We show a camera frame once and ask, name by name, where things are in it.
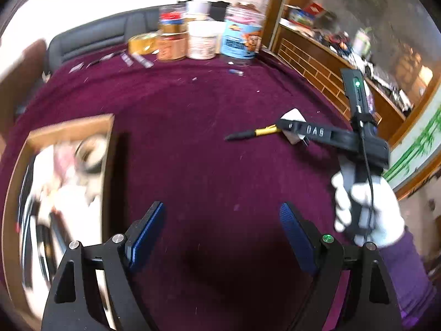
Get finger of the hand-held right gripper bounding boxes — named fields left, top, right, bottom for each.
left=276, top=119, right=305, bottom=134

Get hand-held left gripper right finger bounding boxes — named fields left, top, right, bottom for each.
left=279, top=202, right=402, bottom=331

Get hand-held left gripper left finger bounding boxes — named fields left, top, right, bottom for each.
left=41, top=201, right=165, bottom=331

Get white paper packet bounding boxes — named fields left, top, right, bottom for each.
left=280, top=109, right=312, bottom=147

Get shallow cardboard box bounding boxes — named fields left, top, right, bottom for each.
left=0, top=113, right=116, bottom=331

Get person's right forearm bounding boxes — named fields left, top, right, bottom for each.
left=375, top=231, right=438, bottom=331

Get person's right hand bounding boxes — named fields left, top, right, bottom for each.
left=331, top=170, right=406, bottom=249

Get black and yellow pen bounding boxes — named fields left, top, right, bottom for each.
left=224, top=126, right=281, bottom=142

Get wooden cabinet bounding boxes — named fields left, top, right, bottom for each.
left=267, top=0, right=441, bottom=194

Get purple tablecloth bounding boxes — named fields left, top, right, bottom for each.
left=0, top=46, right=383, bottom=331

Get black tape roll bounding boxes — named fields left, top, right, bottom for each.
left=74, top=134, right=111, bottom=173

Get blue label plastic jar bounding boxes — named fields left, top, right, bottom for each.
left=220, top=5, right=264, bottom=65

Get white jar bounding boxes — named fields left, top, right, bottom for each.
left=186, top=20, right=224, bottom=60

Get orange label jar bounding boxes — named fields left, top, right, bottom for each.
left=157, top=4, right=189, bottom=62

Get black leather sofa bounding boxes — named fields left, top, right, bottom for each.
left=46, top=7, right=164, bottom=73

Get brown chair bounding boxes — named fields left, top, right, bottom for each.
left=0, top=39, right=47, bottom=121

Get black cable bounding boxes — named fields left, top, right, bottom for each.
left=358, top=134, right=376, bottom=238

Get bamboo wall poster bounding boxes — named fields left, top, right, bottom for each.
left=382, top=108, right=441, bottom=188

